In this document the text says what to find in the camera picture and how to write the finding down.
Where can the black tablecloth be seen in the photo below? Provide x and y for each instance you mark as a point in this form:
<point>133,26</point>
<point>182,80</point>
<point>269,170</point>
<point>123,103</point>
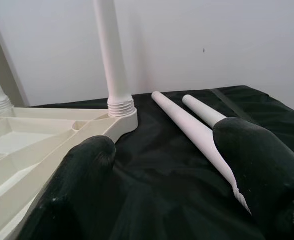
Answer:
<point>162,175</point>

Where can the white plastic table top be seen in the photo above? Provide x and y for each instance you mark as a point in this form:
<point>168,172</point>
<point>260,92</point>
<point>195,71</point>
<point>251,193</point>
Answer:
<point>24,130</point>

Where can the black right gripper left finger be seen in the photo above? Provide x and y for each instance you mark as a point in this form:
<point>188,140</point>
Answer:
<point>74,187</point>

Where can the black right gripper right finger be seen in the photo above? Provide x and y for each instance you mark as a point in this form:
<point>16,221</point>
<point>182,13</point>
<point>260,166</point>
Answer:
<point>267,175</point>

